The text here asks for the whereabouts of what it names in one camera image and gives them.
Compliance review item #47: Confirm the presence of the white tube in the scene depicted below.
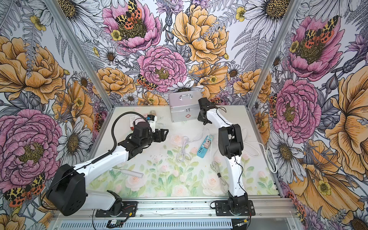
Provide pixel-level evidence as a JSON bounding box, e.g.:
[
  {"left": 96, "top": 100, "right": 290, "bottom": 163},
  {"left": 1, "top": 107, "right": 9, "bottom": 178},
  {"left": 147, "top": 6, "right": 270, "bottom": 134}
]
[{"left": 113, "top": 168, "right": 144, "bottom": 178}]

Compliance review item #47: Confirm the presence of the white usb cable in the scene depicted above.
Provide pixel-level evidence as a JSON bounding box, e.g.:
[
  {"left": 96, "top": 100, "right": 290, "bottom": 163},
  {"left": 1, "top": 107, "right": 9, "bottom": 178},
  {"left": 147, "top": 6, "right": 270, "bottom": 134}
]
[{"left": 175, "top": 127, "right": 210, "bottom": 163}]

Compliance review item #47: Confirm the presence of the teal power strip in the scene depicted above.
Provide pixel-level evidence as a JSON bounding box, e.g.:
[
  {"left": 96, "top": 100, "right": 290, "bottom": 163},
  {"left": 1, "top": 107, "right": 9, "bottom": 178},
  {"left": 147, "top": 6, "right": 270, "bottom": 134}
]
[{"left": 197, "top": 135, "right": 213, "bottom": 158}]

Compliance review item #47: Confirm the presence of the white charging cable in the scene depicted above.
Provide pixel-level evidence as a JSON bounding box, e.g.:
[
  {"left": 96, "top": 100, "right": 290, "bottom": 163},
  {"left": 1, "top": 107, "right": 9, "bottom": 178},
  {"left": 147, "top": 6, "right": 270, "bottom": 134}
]
[{"left": 209, "top": 137, "right": 231, "bottom": 194}]

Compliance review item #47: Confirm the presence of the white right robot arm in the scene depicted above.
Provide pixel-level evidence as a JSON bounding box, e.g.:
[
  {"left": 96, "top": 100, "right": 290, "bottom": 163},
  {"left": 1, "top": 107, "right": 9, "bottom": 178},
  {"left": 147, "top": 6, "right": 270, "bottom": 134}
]
[{"left": 197, "top": 97, "right": 250, "bottom": 214}]

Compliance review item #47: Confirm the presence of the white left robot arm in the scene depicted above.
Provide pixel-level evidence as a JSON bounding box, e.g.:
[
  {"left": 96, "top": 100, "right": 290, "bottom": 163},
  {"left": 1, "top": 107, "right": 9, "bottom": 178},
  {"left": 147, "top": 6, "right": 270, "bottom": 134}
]
[{"left": 45, "top": 112, "right": 169, "bottom": 217}]

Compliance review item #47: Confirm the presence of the silver first aid case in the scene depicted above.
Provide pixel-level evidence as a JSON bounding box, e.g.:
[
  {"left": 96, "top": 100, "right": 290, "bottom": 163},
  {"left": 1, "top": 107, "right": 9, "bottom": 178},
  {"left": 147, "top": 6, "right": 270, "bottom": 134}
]
[{"left": 169, "top": 91, "right": 202, "bottom": 122}]

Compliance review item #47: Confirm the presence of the red white medicine box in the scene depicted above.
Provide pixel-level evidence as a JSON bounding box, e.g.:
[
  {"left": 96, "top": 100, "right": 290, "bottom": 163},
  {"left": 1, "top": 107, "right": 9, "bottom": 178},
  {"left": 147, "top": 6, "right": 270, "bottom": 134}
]
[{"left": 129, "top": 116, "right": 140, "bottom": 131}]

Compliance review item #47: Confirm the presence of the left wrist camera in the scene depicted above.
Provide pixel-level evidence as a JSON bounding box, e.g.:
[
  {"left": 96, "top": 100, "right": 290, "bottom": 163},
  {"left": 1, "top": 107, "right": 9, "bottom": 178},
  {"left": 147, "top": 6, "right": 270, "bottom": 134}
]
[{"left": 146, "top": 115, "right": 158, "bottom": 133}]

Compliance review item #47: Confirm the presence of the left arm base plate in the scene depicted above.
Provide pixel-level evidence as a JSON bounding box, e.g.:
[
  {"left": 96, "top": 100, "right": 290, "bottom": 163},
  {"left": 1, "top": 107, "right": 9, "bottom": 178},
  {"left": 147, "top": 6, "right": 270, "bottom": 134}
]
[{"left": 95, "top": 201, "right": 138, "bottom": 218}]

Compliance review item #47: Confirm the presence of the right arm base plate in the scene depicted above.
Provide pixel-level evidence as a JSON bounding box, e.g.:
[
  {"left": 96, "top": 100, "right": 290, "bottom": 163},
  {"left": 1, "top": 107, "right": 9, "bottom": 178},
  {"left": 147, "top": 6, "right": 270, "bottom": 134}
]
[{"left": 210, "top": 200, "right": 256, "bottom": 216}]

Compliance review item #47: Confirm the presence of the aluminium rail frame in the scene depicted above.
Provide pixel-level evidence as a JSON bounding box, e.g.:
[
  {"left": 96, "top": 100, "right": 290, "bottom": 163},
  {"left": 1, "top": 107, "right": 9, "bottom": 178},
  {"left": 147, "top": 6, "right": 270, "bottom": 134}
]
[{"left": 49, "top": 196, "right": 303, "bottom": 230}]

